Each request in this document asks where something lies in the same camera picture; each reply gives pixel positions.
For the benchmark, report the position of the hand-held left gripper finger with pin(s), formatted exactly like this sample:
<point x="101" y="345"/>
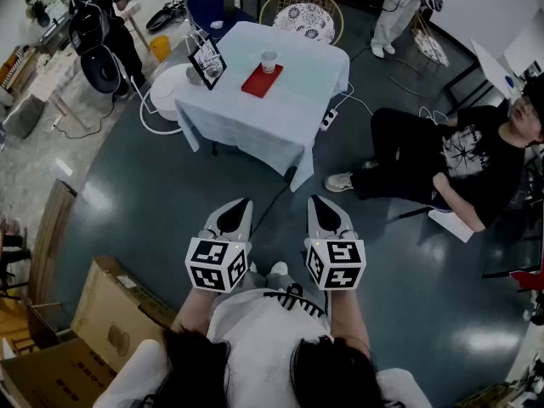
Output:
<point x="219" y="221"/>
<point x="246" y="221"/>

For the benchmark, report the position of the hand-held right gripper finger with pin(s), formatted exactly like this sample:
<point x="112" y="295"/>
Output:
<point x="338" y="221"/>
<point x="313" y="221"/>

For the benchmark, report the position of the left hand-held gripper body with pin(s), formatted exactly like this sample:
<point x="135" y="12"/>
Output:
<point x="212" y="266"/>

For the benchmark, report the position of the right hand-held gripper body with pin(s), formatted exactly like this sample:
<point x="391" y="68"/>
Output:
<point x="340" y="266"/>

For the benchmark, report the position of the white cup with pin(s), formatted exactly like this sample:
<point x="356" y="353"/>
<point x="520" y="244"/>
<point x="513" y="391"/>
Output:
<point x="268" y="63"/>

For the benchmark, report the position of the person's left forearm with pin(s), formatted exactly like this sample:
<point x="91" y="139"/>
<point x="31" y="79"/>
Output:
<point x="193" y="308"/>

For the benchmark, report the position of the person's right forearm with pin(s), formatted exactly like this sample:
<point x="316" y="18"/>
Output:
<point x="346" y="317"/>

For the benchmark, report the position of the person's white shoe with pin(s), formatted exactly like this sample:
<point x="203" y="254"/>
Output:
<point x="279" y="268"/>

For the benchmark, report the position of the person's grey jeans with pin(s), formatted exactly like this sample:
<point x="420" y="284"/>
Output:
<point x="272" y="283"/>

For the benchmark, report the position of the person's white T-shirt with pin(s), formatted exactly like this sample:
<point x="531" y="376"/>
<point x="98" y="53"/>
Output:
<point x="255" y="334"/>

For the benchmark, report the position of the white power strip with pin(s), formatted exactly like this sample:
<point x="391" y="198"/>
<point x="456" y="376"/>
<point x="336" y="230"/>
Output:
<point x="328" y="119"/>

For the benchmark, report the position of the table with white cloth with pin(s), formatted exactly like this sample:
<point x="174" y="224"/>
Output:
<point x="263" y="117"/>

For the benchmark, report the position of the cardboard box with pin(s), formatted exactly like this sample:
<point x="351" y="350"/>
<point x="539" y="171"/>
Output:
<point x="110" y="304"/>
<point x="51" y="381"/>

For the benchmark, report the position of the white round side table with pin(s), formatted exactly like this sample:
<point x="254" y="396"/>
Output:
<point x="163" y="89"/>

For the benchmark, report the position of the silver metal ornament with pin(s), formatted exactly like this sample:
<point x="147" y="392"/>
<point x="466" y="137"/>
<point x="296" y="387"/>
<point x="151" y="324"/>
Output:
<point x="194" y="75"/>

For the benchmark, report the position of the wooden board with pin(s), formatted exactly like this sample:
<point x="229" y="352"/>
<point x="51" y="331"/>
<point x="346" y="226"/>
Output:
<point x="51" y="236"/>

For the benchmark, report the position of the yellow bucket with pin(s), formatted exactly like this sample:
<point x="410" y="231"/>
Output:
<point x="160" y="49"/>

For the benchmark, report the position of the black shell chair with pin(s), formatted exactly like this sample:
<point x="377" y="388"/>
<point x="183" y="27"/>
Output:
<point x="100" y="72"/>

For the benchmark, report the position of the small white object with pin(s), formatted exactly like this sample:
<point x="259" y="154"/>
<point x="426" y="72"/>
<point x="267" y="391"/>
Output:
<point x="217" y="24"/>

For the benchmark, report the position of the floral round cushion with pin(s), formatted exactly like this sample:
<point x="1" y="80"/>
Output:
<point x="431" y="47"/>
<point x="304" y="21"/>

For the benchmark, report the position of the black frying pan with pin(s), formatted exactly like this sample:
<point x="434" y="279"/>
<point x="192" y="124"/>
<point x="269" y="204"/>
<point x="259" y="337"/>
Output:
<point x="159" y="19"/>

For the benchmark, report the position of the small dark box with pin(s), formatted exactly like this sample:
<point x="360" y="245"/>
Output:
<point x="229" y="10"/>

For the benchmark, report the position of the white table with black legs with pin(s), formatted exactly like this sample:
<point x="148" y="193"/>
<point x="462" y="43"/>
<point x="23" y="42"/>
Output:
<point x="493" y="68"/>

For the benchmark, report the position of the grey cushion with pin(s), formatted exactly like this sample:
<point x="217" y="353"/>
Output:
<point x="23" y="117"/>

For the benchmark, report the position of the light wooden table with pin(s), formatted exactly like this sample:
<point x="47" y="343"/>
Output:
<point x="129" y="9"/>

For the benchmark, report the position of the black backpack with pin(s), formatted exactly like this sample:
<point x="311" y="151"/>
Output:
<point x="89" y="26"/>

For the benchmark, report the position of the black picture frame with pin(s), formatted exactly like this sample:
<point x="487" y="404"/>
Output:
<point x="203" y="58"/>

